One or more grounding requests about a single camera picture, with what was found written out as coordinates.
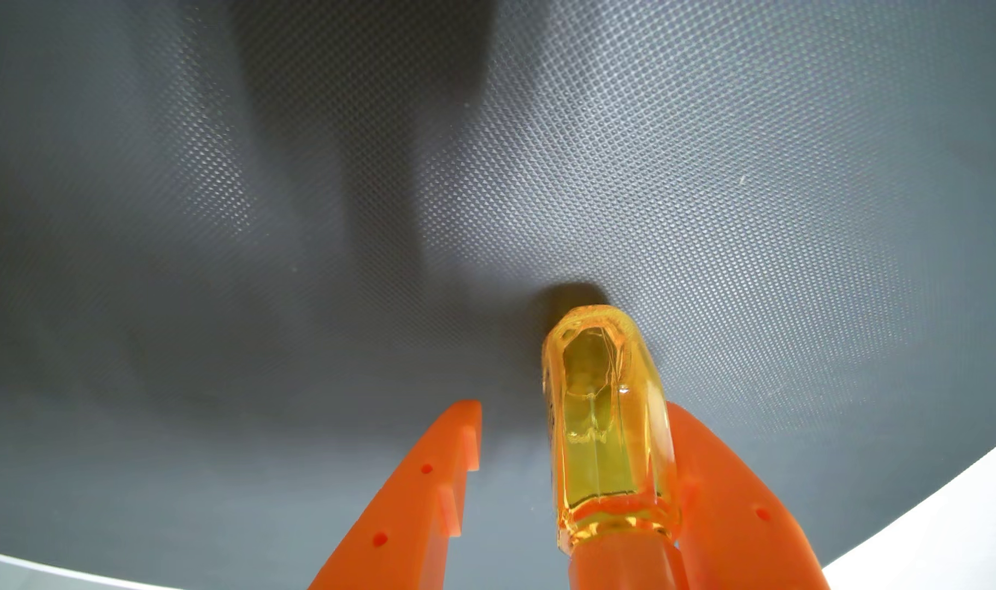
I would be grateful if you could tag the yellow eyedrops bottle orange cap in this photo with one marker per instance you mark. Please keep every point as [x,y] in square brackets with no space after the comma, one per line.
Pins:
[604,426]

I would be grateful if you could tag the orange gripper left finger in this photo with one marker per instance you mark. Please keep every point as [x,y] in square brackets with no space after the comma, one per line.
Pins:
[403,516]

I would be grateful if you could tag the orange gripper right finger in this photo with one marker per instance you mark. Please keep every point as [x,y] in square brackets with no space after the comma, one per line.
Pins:
[735,533]

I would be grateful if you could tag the grey textured mat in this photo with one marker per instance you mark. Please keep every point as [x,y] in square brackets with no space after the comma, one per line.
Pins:
[219,246]

